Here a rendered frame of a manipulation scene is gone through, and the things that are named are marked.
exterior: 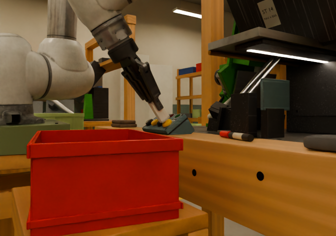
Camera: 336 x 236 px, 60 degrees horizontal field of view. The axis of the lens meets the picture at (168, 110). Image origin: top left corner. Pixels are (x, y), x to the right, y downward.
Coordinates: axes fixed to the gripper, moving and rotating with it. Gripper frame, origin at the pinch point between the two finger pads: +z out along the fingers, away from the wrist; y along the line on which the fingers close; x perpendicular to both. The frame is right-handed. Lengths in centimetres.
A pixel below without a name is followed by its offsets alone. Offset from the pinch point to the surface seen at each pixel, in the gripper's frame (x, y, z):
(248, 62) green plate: 28.2, 9.1, 2.9
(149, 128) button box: -2.2, -7.5, 5.1
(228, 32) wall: 726, -708, 152
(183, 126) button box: 2.8, 2.3, 7.6
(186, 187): -10.3, 12.4, 15.6
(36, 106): -13, -108, -13
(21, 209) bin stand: -38.3, 16.0, -6.1
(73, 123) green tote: -8, -75, 2
